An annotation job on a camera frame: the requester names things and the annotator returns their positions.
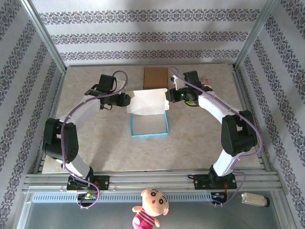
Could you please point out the brown cardboard box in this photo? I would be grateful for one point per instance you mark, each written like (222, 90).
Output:
(156, 77)

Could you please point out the white and teal cardboard box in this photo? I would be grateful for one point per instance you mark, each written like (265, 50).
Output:
(147, 102)

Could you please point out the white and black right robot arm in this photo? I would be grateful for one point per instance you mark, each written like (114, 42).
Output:
(212, 107)

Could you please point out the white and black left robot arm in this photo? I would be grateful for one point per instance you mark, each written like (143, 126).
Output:
(81, 112)

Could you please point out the small pink box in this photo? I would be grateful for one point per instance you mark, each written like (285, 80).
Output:
(206, 81)

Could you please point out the small circuit board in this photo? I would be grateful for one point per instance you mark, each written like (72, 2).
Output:
(87, 196)
(218, 195)

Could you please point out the plush doll with striped shirt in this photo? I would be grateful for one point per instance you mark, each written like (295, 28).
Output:
(152, 205)

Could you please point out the aluminium back rail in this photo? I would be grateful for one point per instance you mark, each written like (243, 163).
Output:
(155, 64)

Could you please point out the aluminium side rail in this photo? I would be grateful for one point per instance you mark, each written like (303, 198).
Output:
(246, 107)
(54, 107)

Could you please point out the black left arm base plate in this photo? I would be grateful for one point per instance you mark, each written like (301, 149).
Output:
(103, 182)

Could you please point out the aluminium front rail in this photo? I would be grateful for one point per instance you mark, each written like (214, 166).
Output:
(155, 179)

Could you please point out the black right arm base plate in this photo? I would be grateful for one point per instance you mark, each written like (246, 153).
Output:
(200, 182)

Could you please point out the aluminium frame post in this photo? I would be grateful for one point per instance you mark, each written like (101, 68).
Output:
(45, 38)
(255, 35)

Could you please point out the white camera with black lens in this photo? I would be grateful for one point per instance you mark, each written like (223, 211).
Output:
(252, 199)

